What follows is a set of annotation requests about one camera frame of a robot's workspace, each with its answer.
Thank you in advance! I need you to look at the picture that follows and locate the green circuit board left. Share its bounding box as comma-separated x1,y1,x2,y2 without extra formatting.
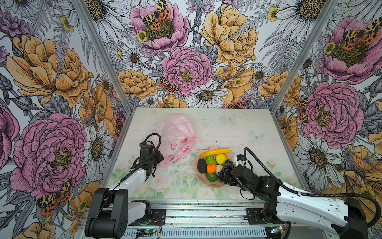
135,229,159,238

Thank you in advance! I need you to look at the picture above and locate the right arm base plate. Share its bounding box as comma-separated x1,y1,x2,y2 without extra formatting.
244,208,286,225

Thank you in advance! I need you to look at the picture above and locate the dark brown fake avocado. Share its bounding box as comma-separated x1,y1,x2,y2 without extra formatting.
197,158,207,174

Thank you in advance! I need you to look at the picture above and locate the aluminium frame rail front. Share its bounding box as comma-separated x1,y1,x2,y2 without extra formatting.
127,199,284,229

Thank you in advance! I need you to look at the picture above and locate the dark green fake avocado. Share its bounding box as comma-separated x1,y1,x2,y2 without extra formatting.
206,173,218,182

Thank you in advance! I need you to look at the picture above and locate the white slotted cable duct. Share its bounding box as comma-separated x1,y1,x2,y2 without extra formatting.
122,227,267,239

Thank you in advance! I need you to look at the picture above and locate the dark fake grape bunch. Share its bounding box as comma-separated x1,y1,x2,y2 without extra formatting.
219,160,236,175

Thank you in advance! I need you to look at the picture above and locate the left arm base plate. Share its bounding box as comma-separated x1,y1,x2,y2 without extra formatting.
130,209,167,226

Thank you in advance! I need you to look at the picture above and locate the beige fake garlic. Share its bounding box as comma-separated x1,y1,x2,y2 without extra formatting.
215,164,223,174

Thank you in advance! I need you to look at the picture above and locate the green circuit board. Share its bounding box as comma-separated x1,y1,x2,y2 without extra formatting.
135,229,159,238
270,226,284,234

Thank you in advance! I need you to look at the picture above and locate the left aluminium corner post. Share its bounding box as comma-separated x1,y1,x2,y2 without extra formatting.
73,1,132,117

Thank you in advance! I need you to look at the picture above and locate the yellow fake banana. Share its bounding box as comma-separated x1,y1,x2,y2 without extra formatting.
200,148,232,158

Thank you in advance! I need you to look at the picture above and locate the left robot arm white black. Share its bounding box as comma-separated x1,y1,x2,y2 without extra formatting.
84,142,164,239

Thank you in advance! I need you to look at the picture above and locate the aluminium corner post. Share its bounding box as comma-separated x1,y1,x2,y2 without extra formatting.
73,1,132,117
270,0,339,115

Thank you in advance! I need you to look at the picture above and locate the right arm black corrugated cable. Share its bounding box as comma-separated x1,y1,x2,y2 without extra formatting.
243,147,382,228

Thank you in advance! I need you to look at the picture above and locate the yellow fake lemon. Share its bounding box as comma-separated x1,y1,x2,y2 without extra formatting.
215,153,228,165

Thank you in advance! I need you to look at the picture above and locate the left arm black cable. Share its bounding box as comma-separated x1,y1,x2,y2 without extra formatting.
92,132,162,222

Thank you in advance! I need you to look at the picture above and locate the right aluminium corner post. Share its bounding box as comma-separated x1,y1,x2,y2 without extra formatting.
270,0,339,115

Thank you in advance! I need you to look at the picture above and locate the orange fake fruit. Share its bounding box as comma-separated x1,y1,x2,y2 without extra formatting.
207,164,217,174

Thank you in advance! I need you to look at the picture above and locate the pink faceted plastic bowl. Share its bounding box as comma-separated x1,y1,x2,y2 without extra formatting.
193,146,236,189

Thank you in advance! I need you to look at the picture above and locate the green circuit board right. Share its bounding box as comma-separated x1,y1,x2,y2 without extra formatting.
270,226,284,234

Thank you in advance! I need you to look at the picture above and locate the green fake lime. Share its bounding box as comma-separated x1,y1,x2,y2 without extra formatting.
206,156,217,165

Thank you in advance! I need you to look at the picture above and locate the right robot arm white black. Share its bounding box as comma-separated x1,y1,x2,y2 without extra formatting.
218,154,368,239

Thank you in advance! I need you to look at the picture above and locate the pink plastic bag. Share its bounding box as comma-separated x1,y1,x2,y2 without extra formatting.
155,115,196,167

